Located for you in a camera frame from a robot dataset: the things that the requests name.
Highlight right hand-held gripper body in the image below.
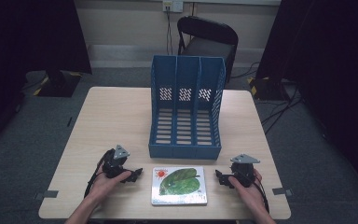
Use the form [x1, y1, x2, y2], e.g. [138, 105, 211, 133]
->
[229, 153, 261, 189]

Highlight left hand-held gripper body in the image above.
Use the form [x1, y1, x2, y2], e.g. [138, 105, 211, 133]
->
[101, 144, 131, 179]

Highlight green leaf picture book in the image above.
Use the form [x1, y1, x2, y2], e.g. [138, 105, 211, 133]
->
[150, 165, 209, 206]

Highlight blue three-slot file rack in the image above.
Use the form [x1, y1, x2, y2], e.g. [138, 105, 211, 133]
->
[148, 54, 227, 161]

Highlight person's left hand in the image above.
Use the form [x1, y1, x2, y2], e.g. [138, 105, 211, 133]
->
[88, 166, 133, 203]

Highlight person's right hand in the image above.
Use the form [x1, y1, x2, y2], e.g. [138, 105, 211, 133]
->
[227, 168, 265, 217]

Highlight grey tape strip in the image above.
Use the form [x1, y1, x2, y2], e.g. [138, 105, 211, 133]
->
[34, 189, 60, 201]
[271, 187, 294, 197]

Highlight black stand base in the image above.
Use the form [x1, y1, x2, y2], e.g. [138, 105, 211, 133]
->
[247, 75, 292, 102]
[32, 68, 83, 98]

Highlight large black curtain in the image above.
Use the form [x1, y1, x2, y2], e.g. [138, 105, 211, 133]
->
[255, 0, 358, 200]
[0, 0, 93, 157]

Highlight black chair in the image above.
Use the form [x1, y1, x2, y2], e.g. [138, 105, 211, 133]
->
[176, 15, 240, 84]

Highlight left hand-held gripper cable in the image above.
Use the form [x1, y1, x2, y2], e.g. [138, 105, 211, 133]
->
[83, 148, 116, 199]

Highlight hand-held gripper cable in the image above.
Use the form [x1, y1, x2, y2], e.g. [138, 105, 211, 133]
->
[252, 175, 270, 215]
[83, 148, 116, 199]

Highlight right hand-held gripper cable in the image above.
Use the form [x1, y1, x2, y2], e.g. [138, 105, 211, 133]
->
[252, 175, 270, 215]

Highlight black floor cables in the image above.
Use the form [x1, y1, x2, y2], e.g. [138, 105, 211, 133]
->
[259, 85, 304, 135]

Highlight black wall socket cable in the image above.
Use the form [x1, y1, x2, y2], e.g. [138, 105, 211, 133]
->
[165, 6, 174, 57]

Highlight white wall socket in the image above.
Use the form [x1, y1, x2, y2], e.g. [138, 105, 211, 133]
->
[162, 0, 185, 14]

